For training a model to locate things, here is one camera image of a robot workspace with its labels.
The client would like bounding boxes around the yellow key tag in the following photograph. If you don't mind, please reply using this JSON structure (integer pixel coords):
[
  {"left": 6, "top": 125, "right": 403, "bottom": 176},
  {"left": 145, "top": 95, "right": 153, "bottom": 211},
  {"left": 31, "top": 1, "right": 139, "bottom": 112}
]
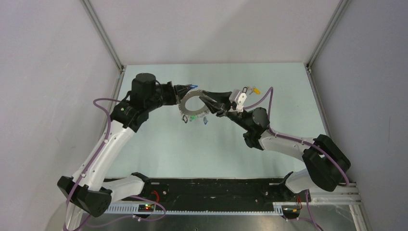
[{"left": 249, "top": 87, "right": 261, "bottom": 95}]

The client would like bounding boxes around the large metal keyring with clips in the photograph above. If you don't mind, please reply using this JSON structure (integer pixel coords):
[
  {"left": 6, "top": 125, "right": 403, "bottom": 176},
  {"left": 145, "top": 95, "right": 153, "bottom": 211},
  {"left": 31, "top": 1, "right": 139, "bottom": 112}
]
[{"left": 178, "top": 90, "right": 209, "bottom": 124}]

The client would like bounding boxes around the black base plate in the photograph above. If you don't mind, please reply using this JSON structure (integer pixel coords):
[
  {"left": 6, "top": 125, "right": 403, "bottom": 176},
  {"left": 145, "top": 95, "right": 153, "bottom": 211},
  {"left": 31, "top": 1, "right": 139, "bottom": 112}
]
[{"left": 103, "top": 172, "right": 311, "bottom": 213}]

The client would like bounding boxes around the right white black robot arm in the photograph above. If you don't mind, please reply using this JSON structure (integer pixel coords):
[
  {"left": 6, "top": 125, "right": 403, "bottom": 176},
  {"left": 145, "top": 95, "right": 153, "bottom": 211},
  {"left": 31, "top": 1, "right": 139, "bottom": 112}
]
[{"left": 200, "top": 88, "right": 351, "bottom": 201}]

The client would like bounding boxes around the aluminium frame post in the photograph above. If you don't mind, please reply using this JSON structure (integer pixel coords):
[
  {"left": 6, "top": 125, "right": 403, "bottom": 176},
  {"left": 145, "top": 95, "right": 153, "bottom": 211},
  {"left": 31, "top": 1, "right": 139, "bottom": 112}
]
[
  {"left": 306, "top": 0, "right": 352, "bottom": 70},
  {"left": 80, "top": 0, "right": 124, "bottom": 73}
]

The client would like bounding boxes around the grey slotted cable duct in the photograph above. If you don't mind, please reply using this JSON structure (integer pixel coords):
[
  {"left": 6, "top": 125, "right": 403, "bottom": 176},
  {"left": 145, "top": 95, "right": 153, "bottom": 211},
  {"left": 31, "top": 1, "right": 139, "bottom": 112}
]
[{"left": 104, "top": 204, "right": 283, "bottom": 216}]

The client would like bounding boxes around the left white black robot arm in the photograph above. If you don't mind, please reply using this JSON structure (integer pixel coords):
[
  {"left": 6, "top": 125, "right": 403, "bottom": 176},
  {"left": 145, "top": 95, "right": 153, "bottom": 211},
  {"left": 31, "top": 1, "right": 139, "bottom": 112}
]
[{"left": 57, "top": 73, "right": 193, "bottom": 218}]

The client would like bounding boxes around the left aluminium frame post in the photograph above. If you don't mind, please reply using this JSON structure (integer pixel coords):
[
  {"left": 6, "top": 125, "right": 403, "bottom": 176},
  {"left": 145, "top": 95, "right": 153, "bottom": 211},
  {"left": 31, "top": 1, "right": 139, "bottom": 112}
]
[{"left": 80, "top": 0, "right": 124, "bottom": 73}]

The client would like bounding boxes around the right aluminium frame post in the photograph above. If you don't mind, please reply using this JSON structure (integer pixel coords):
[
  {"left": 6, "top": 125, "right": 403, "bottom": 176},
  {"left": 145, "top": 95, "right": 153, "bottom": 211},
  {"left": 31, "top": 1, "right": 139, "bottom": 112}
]
[{"left": 306, "top": 0, "right": 352, "bottom": 70}]

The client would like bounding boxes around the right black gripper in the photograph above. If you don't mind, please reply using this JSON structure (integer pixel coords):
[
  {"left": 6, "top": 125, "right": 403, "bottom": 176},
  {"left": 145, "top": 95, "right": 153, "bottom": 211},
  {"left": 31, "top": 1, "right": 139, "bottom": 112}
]
[{"left": 199, "top": 91, "right": 252, "bottom": 131}]

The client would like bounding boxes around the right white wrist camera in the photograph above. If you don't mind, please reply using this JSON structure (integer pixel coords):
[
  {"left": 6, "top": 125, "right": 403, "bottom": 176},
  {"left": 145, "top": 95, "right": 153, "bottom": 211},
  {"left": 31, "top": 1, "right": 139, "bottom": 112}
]
[{"left": 229, "top": 89, "right": 247, "bottom": 112}]

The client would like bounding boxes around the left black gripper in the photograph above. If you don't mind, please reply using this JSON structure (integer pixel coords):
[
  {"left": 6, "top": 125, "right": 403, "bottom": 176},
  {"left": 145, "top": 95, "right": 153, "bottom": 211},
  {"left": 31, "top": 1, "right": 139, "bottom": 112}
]
[{"left": 145, "top": 81, "right": 192, "bottom": 112}]

